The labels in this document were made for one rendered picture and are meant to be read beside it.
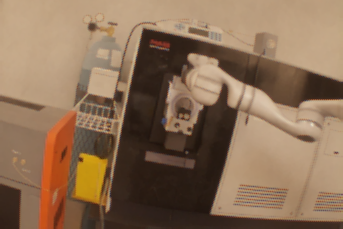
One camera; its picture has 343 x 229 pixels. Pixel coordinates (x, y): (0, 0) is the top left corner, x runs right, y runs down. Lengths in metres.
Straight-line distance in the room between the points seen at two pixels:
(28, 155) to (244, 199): 0.95
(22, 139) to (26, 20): 1.84
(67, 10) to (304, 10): 1.63
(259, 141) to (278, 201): 0.29
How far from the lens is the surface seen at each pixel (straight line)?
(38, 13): 2.71
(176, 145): 1.45
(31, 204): 0.97
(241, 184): 1.60
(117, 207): 1.61
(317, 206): 1.79
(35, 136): 0.93
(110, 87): 1.78
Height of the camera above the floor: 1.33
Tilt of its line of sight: 5 degrees down
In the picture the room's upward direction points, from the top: 12 degrees clockwise
